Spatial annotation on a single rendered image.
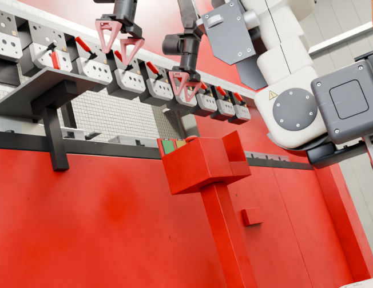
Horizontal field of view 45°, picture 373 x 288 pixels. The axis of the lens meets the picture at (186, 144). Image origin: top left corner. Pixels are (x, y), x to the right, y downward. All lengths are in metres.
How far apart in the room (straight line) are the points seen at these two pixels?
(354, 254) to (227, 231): 1.84
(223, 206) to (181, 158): 0.18
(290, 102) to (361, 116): 0.19
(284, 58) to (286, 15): 0.14
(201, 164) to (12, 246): 0.53
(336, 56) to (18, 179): 4.85
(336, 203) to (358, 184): 2.30
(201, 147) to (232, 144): 0.20
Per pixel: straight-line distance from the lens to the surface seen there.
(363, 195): 5.36
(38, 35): 1.61
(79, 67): 1.69
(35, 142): 1.23
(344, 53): 5.67
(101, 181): 1.34
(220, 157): 1.31
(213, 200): 1.34
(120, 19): 1.16
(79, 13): 1.84
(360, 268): 3.09
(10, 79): 1.48
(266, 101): 1.12
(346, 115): 0.99
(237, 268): 1.32
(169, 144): 1.41
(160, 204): 1.52
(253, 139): 3.29
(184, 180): 1.31
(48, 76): 1.21
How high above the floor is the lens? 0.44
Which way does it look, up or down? 15 degrees up
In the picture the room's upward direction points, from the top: 16 degrees counter-clockwise
